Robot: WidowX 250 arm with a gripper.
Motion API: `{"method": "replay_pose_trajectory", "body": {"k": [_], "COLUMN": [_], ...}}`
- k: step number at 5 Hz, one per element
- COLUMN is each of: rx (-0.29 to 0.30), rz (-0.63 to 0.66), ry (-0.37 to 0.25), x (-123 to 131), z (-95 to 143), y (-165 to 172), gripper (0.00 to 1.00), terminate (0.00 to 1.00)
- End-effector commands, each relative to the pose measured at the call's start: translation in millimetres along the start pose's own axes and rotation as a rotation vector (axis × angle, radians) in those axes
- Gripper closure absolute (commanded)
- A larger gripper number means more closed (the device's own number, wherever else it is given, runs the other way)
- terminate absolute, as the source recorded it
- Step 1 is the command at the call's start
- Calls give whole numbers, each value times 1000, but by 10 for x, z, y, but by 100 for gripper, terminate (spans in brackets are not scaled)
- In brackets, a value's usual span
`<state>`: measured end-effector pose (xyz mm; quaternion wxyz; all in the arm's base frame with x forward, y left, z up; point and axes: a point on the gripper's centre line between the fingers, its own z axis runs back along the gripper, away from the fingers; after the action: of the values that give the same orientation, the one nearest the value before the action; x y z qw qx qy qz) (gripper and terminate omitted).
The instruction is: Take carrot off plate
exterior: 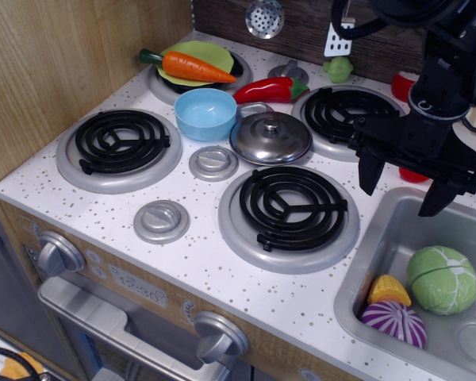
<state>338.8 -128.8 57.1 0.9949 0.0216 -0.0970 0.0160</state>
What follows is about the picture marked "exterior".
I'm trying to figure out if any orange toy carrot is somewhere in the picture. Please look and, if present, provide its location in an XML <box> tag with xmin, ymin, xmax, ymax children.
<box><xmin>138</xmin><ymin>48</ymin><xmax>236</xmax><ymax>83</ymax></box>

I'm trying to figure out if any red toy piece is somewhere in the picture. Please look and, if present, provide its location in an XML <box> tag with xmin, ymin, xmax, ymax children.
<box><xmin>398</xmin><ymin>167</ymin><xmax>429</xmax><ymax>183</ymax></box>

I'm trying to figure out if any silver oven knob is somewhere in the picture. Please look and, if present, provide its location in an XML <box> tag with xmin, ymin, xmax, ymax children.
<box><xmin>37</xmin><ymin>230</ymin><xmax>86</xmax><ymax>277</ymax></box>
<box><xmin>194</xmin><ymin>311</ymin><xmax>249</xmax><ymax>364</ymax></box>

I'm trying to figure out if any purple toy onion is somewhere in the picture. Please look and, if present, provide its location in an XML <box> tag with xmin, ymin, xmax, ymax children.
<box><xmin>360</xmin><ymin>301</ymin><xmax>428</xmax><ymax>349</ymax></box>

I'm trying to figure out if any black cable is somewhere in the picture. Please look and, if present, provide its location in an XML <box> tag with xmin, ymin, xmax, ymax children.
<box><xmin>0</xmin><ymin>345</ymin><xmax>51</xmax><ymax>381</ymax></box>

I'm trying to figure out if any silver stovetop knob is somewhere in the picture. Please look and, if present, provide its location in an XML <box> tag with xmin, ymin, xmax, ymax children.
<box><xmin>189</xmin><ymin>145</ymin><xmax>239</xmax><ymax>182</ymax></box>
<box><xmin>133</xmin><ymin>200</ymin><xmax>190</xmax><ymax>244</ymax></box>
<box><xmin>267</xmin><ymin>60</ymin><xmax>309</xmax><ymax>85</ymax></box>

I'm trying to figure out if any silver oven door handle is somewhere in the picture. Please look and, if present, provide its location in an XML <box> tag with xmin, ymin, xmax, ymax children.
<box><xmin>38</xmin><ymin>278</ymin><xmax>230</xmax><ymax>380</ymax></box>

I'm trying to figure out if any hanging white spatula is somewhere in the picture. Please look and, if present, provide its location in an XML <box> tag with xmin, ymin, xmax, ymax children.
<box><xmin>324</xmin><ymin>23</ymin><xmax>352</xmax><ymax>57</ymax></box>

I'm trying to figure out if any stainless steel pot lid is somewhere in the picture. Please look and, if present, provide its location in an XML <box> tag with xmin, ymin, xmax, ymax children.
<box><xmin>229</xmin><ymin>112</ymin><xmax>313</xmax><ymax>166</ymax></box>

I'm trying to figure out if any silver oven knob left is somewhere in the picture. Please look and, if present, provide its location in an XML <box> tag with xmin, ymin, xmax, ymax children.
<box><xmin>37</xmin><ymin>230</ymin><xmax>86</xmax><ymax>277</ymax></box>

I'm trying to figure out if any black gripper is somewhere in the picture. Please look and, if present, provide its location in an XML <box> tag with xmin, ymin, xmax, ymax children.
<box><xmin>349</xmin><ymin>93</ymin><xmax>476</xmax><ymax>217</ymax></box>

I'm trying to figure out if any light blue bowl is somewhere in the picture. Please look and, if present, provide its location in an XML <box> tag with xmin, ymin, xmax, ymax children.
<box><xmin>174</xmin><ymin>88</ymin><xmax>237</xmax><ymax>141</ymax></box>

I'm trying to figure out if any green toy broccoli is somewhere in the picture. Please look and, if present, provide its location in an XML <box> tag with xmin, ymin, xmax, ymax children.
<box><xmin>323</xmin><ymin>56</ymin><xmax>354</xmax><ymax>83</ymax></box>

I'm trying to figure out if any silver stovetop knob back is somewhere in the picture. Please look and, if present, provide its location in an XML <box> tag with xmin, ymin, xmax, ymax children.
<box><xmin>267</xmin><ymin>60</ymin><xmax>309</xmax><ymax>85</ymax></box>

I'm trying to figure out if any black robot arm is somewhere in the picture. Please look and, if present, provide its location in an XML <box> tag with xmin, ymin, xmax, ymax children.
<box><xmin>331</xmin><ymin>1</ymin><xmax>476</xmax><ymax>217</ymax></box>

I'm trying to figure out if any back right black burner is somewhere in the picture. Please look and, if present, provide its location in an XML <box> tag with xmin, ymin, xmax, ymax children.
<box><xmin>291</xmin><ymin>85</ymin><xmax>404</xmax><ymax>163</ymax></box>

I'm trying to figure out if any silver stovetop knob centre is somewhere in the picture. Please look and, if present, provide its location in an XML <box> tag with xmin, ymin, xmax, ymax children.
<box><xmin>189</xmin><ymin>145</ymin><xmax>239</xmax><ymax>182</ymax></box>

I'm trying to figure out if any silver stovetop knob front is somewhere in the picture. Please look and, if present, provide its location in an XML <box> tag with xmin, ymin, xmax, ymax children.
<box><xmin>133</xmin><ymin>200</ymin><xmax>190</xmax><ymax>244</ymax></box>

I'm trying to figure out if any yellow toy corn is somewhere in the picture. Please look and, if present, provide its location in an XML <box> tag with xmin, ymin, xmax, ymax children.
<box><xmin>367</xmin><ymin>275</ymin><xmax>412</xmax><ymax>306</ymax></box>

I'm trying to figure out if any silver oven knob right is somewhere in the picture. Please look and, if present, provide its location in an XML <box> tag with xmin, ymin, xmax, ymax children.
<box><xmin>194</xmin><ymin>311</ymin><xmax>249</xmax><ymax>364</ymax></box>

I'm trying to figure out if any green toy cabbage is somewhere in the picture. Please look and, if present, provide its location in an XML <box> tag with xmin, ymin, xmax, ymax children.
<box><xmin>406</xmin><ymin>245</ymin><xmax>476</xmax><ymax>316</ymax></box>

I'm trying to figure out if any silver sink basin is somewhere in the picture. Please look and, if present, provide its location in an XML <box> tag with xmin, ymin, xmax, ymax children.
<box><xmin>335</xmin><ymin>188</ymin><xmax>476</xmax><ymax>380</ymax></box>

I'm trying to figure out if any black burner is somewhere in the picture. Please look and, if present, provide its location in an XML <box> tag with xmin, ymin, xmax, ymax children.
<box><xmin>218</xmin><ymin>166</ymin><xmax>360</xmax><ymax>275</ymax></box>
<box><xmin>56</xmin><ymin>109</ymin><xmax>182</xmax><ymax>194</ymax></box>
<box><xmin>291</xmin><ymin>85</ymin><xmax>404</xmax><ymax>163</ymax></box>

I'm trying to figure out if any oven clock display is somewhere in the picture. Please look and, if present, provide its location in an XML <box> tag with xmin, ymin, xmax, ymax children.
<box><xmin>108</xmin><ymin>264</ymin><xmax>168</xmax><ymax>309</ymax></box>

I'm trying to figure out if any front left black burner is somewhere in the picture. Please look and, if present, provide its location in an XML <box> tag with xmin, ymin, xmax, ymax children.
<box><xmin>56</xmin><ymin>109</ymin><xmax>182</xmax><ymax>194</ymax></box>

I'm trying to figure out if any red toy tomato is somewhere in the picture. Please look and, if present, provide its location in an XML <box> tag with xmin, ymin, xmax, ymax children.
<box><xmin>390</xmin><ymin>71</ymin><xmax>419</xmax><ymax>102</ymax></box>

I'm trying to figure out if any front right black burner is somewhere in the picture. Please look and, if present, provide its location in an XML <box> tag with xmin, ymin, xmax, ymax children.
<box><xmin>218</xmin><ymin>166</ymin><xmax>360</xmax><ymax>275</ymax></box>

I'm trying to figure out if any light green plate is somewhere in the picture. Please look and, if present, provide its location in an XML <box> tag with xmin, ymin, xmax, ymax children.
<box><xmin>156</xmin><ymin>40</ymin><xmax>236</xmax><ymax>87</ymax></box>

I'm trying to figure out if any red toy chili pepper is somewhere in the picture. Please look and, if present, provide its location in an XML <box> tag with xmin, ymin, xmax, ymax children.
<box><xmin>233</xmin><ymin>77</ymin><xmax>309</xmax><ymax>104</ymax></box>

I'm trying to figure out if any hanging metal strainer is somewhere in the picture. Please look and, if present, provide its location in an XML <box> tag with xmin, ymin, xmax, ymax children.
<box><xmin>245</xmin><ymin>0</ymin><xmax>285</xmax><ymax>40</ymax></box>

